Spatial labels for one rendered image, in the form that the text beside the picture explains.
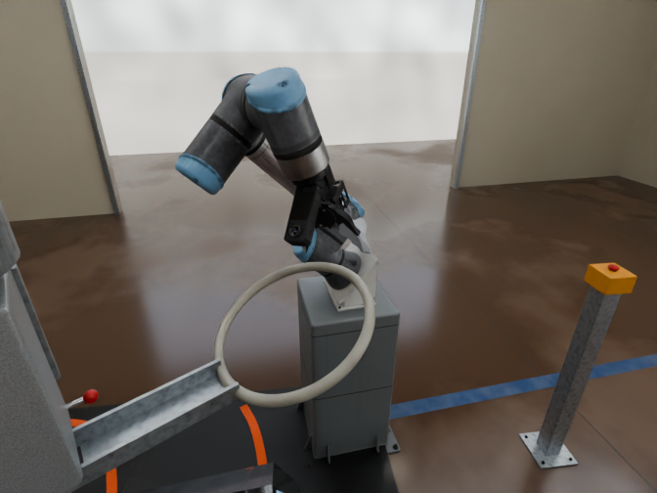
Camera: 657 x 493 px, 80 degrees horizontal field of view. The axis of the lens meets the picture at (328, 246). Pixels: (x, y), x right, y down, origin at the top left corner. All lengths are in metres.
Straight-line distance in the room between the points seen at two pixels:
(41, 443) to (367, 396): 1.43
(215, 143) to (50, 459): 0.64
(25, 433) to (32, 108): 5.07
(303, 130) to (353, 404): 1.58
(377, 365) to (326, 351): 0.28
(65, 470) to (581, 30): 7.12
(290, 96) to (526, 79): 6.19
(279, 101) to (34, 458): 0.74
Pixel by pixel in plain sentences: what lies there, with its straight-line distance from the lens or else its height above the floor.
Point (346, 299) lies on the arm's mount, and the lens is 1.72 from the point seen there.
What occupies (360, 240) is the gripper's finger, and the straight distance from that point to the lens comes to 0.76.
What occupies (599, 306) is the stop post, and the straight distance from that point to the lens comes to 1.97.
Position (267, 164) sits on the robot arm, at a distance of 1.38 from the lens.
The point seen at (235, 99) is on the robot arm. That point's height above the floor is 1.79.
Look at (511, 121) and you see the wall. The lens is 6.72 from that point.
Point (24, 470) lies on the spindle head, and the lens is 0.95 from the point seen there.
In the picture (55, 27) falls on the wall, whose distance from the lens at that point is 5.58.
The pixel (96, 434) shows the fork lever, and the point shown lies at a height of 1.06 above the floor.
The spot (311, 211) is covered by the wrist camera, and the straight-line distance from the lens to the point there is 0.69.
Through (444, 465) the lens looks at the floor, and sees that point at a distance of 2.34.
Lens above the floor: 1.86
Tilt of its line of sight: 26 degrees down
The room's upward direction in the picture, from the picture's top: straight up
